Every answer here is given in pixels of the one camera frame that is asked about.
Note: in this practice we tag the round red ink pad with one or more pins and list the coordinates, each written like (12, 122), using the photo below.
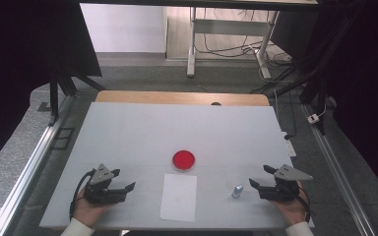
(183, 160)

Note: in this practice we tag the white desk frame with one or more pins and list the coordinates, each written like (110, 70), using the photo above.
(229, 27)

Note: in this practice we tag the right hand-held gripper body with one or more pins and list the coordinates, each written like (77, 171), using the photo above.
(283, 190)

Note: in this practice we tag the small white adapter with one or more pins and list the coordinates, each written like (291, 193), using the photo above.
(313, 118)

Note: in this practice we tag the black curtain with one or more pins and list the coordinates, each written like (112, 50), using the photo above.
(19, 65)
(364, 82)

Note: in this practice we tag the aluminium floor rail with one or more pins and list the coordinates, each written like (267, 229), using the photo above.
(29, 167)
(338, 170)

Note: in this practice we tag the white table board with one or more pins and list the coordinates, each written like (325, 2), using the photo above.
(183, 131)

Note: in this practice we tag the wooden table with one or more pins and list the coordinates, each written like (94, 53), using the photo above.
(164, 97)

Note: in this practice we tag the white paper sheet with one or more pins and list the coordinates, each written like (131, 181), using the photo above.
(178, 200)

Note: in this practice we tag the person's left hand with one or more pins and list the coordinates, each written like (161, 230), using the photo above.
(88, 211)

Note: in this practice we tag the person's right hand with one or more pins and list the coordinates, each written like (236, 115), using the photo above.
(292, 209)

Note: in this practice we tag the black tripod stand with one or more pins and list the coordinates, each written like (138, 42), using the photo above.
(54, 95)
(318, 85)

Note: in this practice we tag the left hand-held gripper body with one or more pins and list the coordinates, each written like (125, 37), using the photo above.
(102, 193)

